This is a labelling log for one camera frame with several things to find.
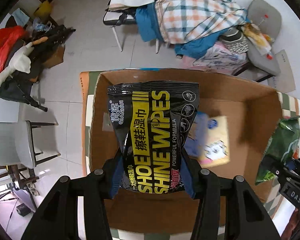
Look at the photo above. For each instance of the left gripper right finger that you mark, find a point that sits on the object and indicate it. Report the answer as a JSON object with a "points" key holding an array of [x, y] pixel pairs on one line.
{"points": [[245, 215]]}

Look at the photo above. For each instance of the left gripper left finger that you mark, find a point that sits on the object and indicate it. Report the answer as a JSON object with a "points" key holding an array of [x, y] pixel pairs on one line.
{"points": [[57, 215]]}

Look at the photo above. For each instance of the green wipes pack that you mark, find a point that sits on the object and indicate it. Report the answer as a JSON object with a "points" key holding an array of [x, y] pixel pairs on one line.
{"points": [[280, 147]]}

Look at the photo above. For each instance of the yellow bear tissue pack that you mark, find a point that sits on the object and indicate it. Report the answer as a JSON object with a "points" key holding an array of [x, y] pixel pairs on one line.
{"points": [[216, 147]]}

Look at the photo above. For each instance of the light blue tissue pack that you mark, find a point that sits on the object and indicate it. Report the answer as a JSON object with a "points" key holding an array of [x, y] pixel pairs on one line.
{"points": [[196, 139]]}

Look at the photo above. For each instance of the black shoe shine wipes pack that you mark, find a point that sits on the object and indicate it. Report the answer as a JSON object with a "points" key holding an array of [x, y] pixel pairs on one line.
{"points": [[151, 121]]}

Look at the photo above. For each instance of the green white checkered tablecloth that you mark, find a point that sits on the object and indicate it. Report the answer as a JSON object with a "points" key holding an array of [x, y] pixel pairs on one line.
{"points": [[86, 109]]}

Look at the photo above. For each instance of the grey chair at left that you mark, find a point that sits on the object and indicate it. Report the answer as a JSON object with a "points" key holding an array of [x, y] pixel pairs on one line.
{"points": [[16, 144]]}

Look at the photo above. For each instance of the black tripod pile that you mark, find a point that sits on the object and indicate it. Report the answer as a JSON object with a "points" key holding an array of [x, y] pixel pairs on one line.
{"points": [[17, 86]]}

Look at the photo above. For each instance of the yellow snack bag on chair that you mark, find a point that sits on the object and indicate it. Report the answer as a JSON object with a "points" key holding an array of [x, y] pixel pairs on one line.
{"points": [[258, 39]]}

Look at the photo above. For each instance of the floral pink cloth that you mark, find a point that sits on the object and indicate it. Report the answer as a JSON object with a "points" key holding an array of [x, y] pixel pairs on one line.
{"points": [[217, 59]]}

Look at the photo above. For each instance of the striped black white cushion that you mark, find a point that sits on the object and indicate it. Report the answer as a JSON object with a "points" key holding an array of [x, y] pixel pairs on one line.
{"points": [[234, 41]]}

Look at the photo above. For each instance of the small brown cardboard box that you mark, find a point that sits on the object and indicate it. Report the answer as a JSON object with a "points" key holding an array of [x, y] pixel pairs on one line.
{"points": [[56, 58]]}

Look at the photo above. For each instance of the white goose plush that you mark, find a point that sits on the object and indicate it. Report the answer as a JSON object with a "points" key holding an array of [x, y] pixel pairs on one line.
{"points": [[20, 60]]}

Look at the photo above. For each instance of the grey padded chair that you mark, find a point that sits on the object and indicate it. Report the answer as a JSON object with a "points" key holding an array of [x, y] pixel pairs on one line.
{"points": [[269, 21]]}

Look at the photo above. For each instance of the red plastic bag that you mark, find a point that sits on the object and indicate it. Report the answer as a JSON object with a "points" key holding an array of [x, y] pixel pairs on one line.
{"points": [[8, 37]]}

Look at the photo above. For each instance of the plaid blanket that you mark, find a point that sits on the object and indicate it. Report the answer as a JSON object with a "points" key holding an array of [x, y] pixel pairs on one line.
{"points": [[183, 21]]}

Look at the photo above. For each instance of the blue blanket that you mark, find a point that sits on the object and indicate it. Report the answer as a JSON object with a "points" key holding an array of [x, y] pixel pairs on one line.
{"points": [[194, 49]]}

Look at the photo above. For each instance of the folding bed frame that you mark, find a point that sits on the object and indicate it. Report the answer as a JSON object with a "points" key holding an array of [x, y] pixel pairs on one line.
{"points": [[117, 20]]}

